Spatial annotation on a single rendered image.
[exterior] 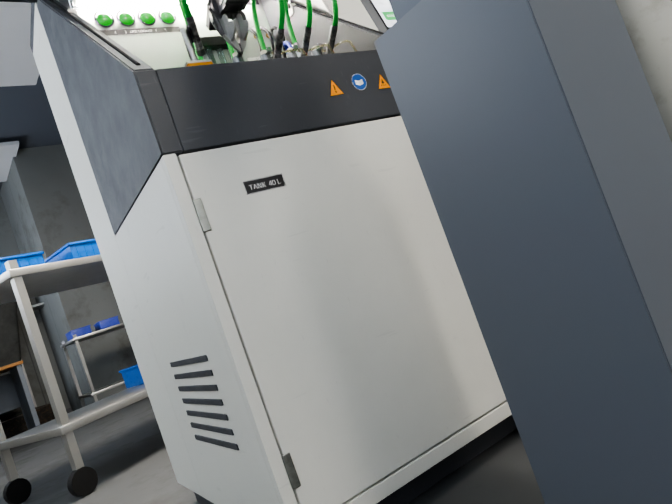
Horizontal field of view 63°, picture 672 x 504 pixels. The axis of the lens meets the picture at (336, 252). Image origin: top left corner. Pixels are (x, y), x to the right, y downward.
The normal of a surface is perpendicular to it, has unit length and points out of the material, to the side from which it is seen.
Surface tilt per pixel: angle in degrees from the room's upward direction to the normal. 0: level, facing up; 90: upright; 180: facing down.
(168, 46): 90
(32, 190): 90
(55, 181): 90
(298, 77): 90
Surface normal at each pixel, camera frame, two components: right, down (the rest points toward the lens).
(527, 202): -0.75, 0.24
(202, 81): 0.48, -0.22
